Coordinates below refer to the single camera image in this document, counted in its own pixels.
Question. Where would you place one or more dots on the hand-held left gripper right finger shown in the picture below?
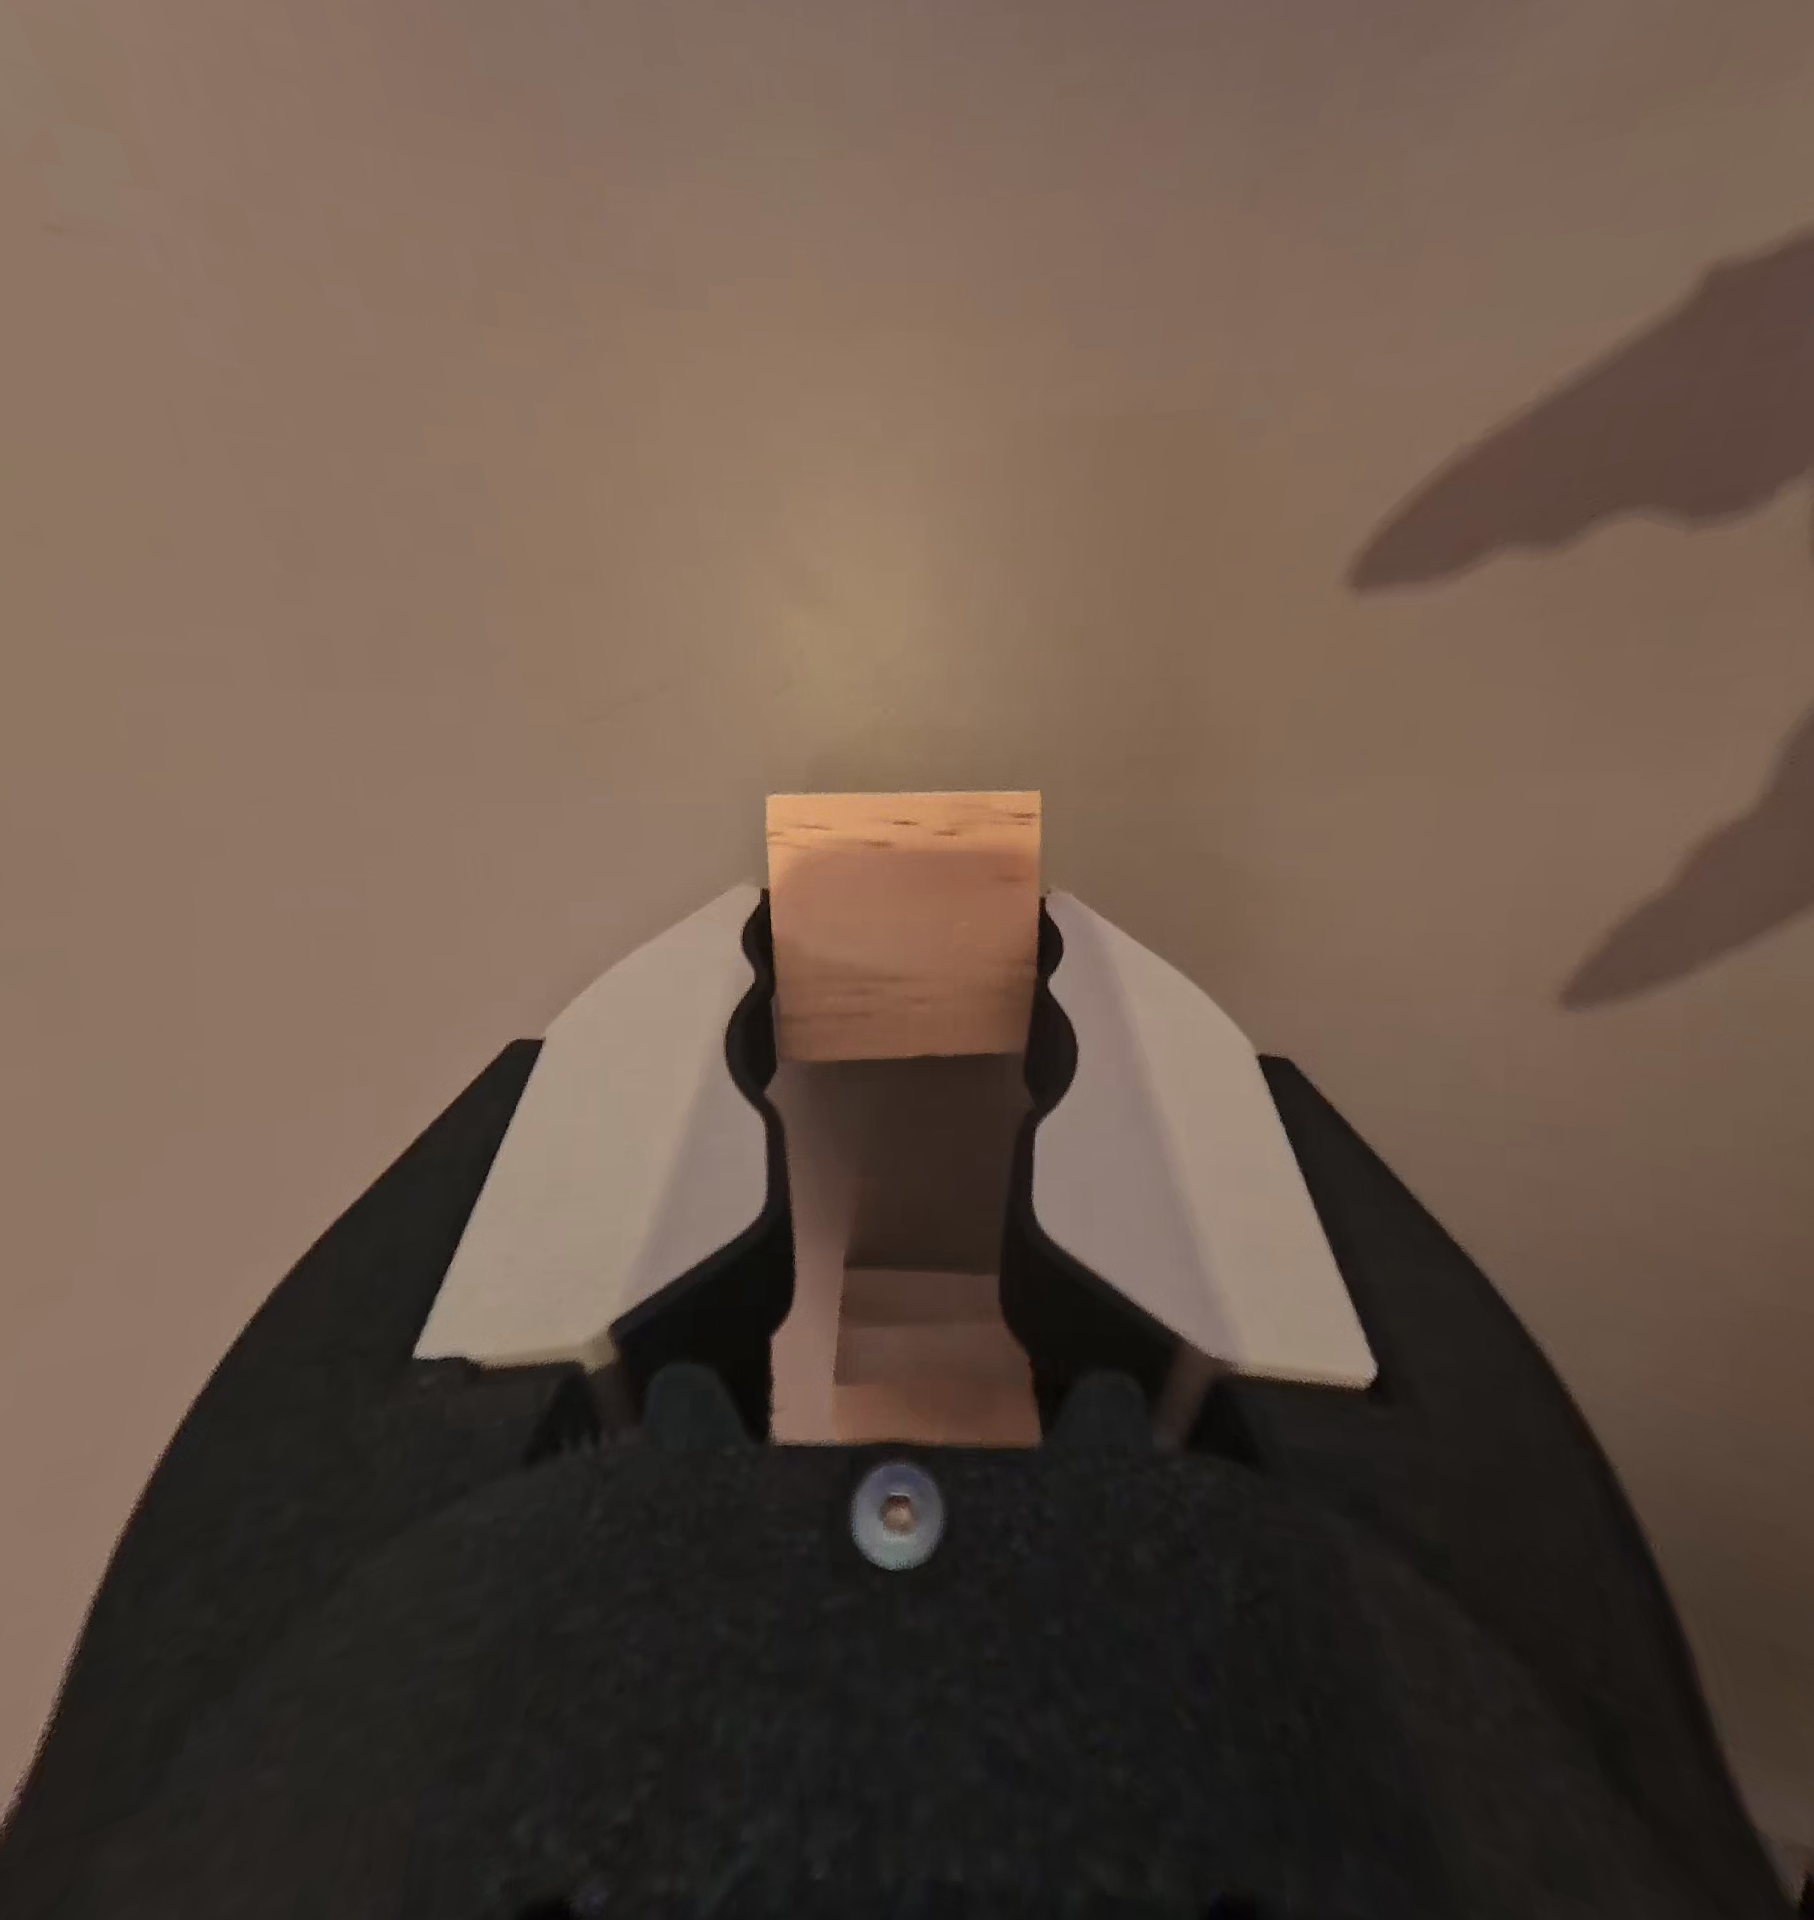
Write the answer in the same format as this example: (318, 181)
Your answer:
(1192, 1184)

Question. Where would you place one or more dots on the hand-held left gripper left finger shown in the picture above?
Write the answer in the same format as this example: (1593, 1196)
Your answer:
(607, 1170)

